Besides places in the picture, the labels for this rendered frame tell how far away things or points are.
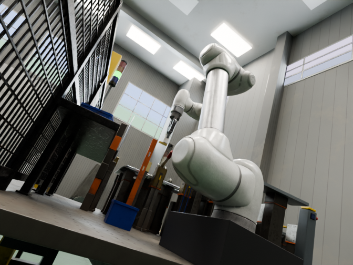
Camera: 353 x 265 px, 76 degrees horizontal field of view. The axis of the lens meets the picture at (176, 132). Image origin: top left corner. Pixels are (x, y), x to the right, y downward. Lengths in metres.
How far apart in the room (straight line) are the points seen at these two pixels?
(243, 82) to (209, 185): 0.65
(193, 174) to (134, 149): 8.22
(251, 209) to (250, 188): 0.07
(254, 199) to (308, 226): 0.86
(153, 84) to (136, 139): 2.55
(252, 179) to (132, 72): 9.11
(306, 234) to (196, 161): 1.11
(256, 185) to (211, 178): 0.21
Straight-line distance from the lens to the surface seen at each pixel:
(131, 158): 8.82
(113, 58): 2.23
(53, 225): 0.51
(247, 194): 0.83
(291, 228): 1.88
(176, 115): 1.61
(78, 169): 8.39
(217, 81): 1.03
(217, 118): 0.87
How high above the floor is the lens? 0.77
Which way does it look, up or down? 22 degrees up
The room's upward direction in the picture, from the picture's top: 21 degrees clockwise
